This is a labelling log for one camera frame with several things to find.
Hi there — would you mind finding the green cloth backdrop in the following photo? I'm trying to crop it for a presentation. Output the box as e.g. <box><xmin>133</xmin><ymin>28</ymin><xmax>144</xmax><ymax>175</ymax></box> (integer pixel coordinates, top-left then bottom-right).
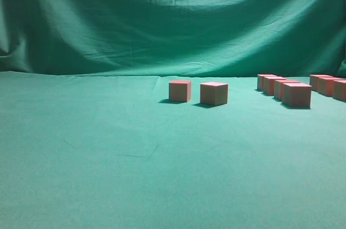
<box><xmin>1</xmin><ymin>0</ymin><xmax>345</xmax><ymax>77</ymax></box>

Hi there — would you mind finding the pink cube column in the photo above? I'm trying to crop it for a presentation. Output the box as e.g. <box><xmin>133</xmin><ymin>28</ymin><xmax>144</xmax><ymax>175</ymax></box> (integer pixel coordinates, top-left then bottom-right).
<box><xmin>169</xmin><ymin>80</ymin><xmax>192</xmax><ymax>102</ymax></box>
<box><xmin>263</xmin><ymin>76</ymin><xmax>286</xmax><ymax>96</ymax></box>
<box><xmin>332</xmin><ymin>79</ymin><xmax>346</xmax><ymax>102</ymax></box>
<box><xmin>309</xmin><ymin>74</ymin><xmax>332</xmax><ymax>92</ymax></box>
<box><xmin>317</xmin><ymin>77</ymin><xmax>344</xmax><ymax>97</ymax></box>
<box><xmin>200</xmin><ymin>82</ymin><xmax>229</xmax><ymax>106</ymax></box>
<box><xmin>281</xmin><ymin>83</ymin><xmax>312</xmax><ymax>109</ymax></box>
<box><xmin>274</xmin><ymin>79</ymin><xmax>300</xmax><ymax>100</ymax></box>
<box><xmin>257</xmin><ymin>74</ymin><xmax>276</xmax><ymax>91</ymax></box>

